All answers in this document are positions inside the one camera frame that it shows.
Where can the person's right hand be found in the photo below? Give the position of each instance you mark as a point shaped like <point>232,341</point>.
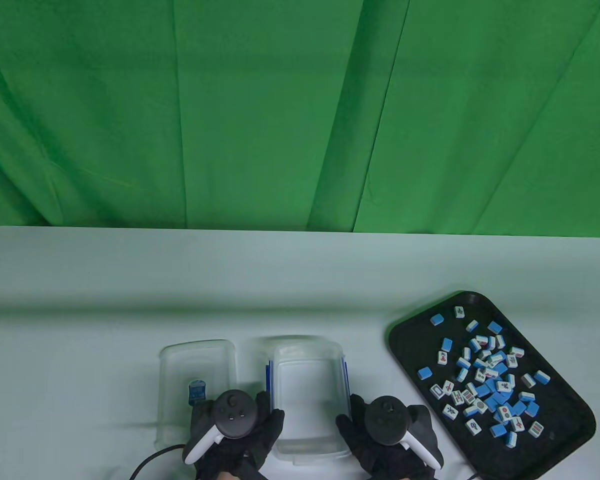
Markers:
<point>357,445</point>

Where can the black right hand controller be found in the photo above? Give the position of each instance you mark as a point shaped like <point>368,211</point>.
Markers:
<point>387,420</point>

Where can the pile of blue mahjong tiles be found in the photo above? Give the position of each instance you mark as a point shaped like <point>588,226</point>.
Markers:
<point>490,380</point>

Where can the black hand controller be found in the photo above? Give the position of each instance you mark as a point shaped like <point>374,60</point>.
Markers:
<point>235,415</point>
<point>387,420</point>

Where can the person's left forearm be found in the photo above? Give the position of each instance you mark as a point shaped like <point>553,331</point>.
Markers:
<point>230,476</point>

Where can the clear box with blue latches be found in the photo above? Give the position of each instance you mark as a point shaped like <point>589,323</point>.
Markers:
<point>305,390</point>

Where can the black left hand controller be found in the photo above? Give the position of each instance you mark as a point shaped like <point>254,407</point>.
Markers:
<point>235,415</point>

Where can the person's left hand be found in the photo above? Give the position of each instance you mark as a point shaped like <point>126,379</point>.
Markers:
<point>267,435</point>

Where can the clear plastic lid blue label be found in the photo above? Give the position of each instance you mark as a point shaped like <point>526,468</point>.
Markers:
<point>195,365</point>

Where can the black plastic tray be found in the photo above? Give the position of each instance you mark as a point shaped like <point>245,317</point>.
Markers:
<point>415,350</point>

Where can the green backdrop cloth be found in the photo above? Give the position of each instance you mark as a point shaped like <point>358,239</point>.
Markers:
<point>280,110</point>

